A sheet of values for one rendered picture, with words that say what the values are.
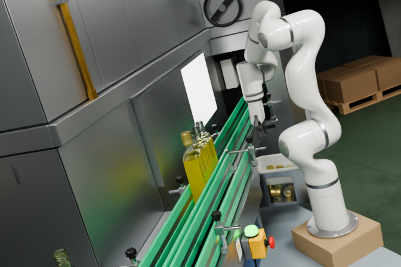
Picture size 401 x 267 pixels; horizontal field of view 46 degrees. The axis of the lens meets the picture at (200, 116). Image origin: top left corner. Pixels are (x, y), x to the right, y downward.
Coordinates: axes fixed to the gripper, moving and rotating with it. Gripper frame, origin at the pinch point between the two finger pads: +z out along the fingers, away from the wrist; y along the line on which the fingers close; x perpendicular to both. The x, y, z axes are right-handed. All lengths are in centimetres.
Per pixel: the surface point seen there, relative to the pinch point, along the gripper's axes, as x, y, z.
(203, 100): -30.4, -24.9, -12.3
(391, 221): 49, -110, 115
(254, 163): -2.5, 15.2, 7.2
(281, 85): 2, -70, -2
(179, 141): -29.6, 20.5, -8.5
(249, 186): -2.3, 31.1, 9.6
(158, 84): -30, 25, -34
